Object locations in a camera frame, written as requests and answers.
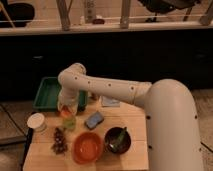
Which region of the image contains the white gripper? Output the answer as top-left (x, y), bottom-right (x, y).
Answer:
top-left (57, 88), bottom-right (79, 114)

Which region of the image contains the red orange apple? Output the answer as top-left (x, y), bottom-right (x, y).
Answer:
top-left (60, 107), bottom-right (72, 118)

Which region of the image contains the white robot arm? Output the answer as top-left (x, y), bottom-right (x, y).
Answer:
top-left (58, 63), bottom-right (204, 171)

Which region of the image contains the green plastic cup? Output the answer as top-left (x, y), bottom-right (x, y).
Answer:
top-left (63, 116), bottom-right (76, 130)

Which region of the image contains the white paper cup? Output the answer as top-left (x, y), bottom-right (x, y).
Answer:
top-left (27, 113), bottom-right (46, 132)

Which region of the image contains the green plastic tray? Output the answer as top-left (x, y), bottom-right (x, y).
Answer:
top-left (33, 77), bottom-right (88, 112)

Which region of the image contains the blue sponge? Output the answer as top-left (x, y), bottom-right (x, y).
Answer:
top-left (85, 112), bottom-right (104, 130)

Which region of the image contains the bunch of dark grapes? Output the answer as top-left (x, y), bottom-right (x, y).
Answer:
top-left (51, 128), bottom-right (68, 154)

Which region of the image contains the orange bowl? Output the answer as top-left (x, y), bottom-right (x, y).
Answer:
top-left (71, 132), bottom-right (104, 164)

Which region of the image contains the dark bowl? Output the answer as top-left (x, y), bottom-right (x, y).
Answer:
top-left (104, 127), bottom-right (131, 154)

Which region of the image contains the green utensil in bowl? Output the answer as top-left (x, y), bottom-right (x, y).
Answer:
top-left (110, 127), bottom-right (127, 152)

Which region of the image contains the dark red background object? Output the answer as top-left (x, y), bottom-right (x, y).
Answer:
top-left (92, 19), bottom-right (105, 24)

